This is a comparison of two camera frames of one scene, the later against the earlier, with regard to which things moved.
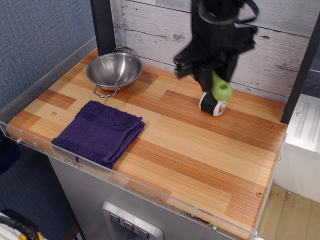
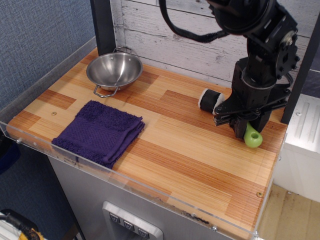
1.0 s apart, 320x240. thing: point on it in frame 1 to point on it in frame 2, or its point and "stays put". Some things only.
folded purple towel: x=102 y=133 stays put
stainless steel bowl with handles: x=111 y=71 stays put
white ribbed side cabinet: x=297 y=169 stays put
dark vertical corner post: x=103 y=26 stays put
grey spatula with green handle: x=221 y=90 to x=252 y=138
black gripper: x=210 y=41 to x=256 y=91
